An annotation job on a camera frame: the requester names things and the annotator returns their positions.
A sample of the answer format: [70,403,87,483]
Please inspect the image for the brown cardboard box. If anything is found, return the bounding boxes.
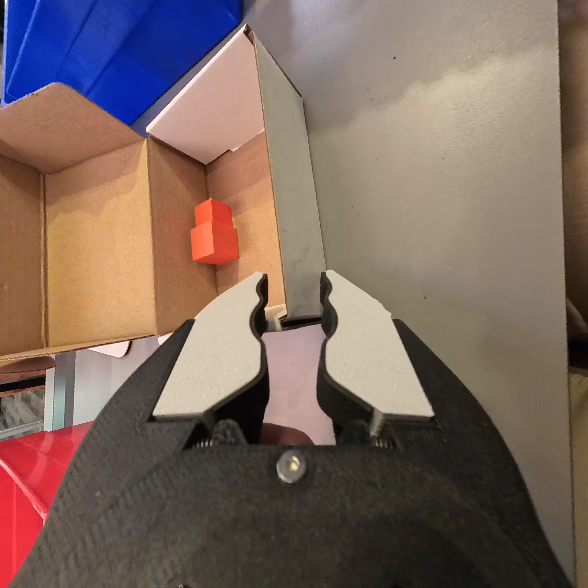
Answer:
[0,23,328,368]

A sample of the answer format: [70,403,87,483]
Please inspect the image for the white table leg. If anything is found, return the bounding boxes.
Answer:
[45,353,77,432]

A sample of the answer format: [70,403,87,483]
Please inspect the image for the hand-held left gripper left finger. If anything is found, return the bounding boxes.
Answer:
[152,272,270,444]

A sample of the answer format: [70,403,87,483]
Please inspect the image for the red plastic container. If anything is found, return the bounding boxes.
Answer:
[0,422,100,588]

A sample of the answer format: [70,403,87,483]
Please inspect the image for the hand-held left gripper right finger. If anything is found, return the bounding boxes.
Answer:
[318,270,436,438]

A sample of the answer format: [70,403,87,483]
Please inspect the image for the blue plastic bin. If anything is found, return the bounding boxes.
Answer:
[2,0,252,137]

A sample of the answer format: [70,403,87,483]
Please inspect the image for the red cube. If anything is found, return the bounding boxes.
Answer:
[195,198,233,228]
[190,221,240,266]

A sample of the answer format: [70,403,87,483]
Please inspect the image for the brown round stool seat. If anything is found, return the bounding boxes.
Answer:
[0,357,57,392]

